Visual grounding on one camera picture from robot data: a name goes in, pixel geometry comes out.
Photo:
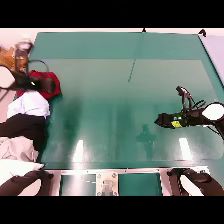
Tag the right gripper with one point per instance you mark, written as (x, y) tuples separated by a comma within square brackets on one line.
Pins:
[(175, 120)]

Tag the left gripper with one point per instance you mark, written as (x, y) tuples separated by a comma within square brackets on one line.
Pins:
[(44, 86)]

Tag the red T-shirt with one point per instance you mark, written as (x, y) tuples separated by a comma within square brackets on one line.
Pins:
[(53, 80)]

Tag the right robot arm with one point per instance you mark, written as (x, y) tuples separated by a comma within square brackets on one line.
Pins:
[(213, 112)]

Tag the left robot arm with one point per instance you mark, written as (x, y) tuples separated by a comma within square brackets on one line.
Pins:
[(20, 80)]

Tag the white garment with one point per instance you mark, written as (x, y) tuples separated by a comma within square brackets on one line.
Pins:
[(28, 104)]

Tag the black garment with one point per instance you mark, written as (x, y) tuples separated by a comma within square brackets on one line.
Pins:
[(23, 126)]

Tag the beige garment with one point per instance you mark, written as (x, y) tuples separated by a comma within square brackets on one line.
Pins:
[(16, 148)]

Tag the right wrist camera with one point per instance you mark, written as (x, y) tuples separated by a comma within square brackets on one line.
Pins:
[(183, 94)]

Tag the silver frame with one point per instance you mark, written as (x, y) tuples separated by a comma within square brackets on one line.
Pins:
[(106, 181)]

